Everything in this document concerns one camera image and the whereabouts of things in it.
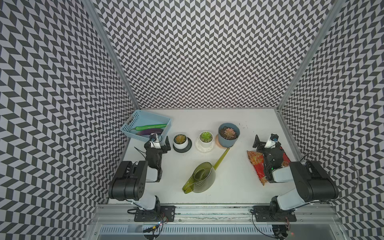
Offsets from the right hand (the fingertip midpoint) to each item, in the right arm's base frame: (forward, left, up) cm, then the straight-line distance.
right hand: (263, 138), depth 90 cm
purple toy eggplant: (+9, +72, -4) cm, 73 cm away
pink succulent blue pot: (+3, +21, +1) cm, 21 cm away
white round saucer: (0, +36, -10) cm, 38 cm away
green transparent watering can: (-22, +37, -4) cm, 43 cm away
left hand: (+1, +64, 0) cm, 64 cm away
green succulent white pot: (+1, +35, -1) cm, 35 cm away
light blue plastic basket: (+24, +83, -8) cm, 86 cm away
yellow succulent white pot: (0, +51, -3) cm, 51 cm away
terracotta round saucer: (+2, +27, -10) cm, 29 cm away
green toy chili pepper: (+14, +81, -7) cm, 82 cm away
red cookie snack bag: (-11, +4, -8) cm, 14 cm away
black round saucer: (-5, +49, -6) cm, 50 cm away
